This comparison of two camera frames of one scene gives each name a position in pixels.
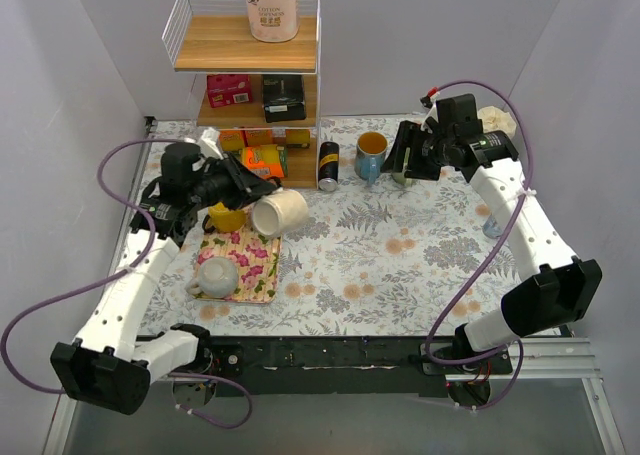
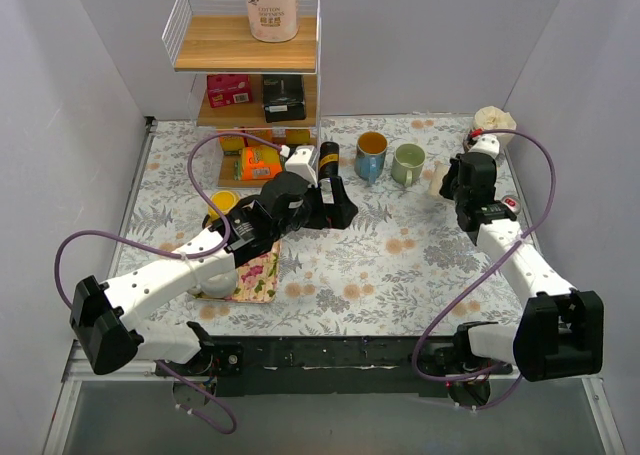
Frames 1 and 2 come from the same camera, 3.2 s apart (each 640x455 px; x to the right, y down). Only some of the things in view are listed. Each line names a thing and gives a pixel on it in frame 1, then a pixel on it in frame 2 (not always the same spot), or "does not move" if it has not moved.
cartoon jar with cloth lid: x=495 y=119 does not move
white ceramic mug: x=217 y=278 does not move
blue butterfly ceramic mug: x=370 y=157 does not move
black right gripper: x=417 y=150 → x=451 y=181
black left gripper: x=240 y=175 → x=326 y=207
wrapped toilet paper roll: x=272 y=7 does not move
